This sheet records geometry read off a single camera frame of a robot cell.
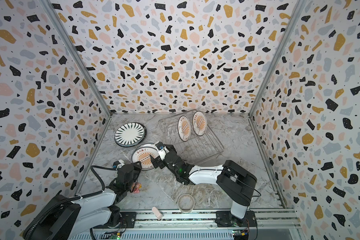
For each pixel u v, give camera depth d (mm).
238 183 451
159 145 693
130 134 1063
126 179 675
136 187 794
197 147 1006
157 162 719
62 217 416
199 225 731
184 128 1015
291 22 763
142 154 950
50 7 698
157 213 745
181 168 650
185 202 800
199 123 1047
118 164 783
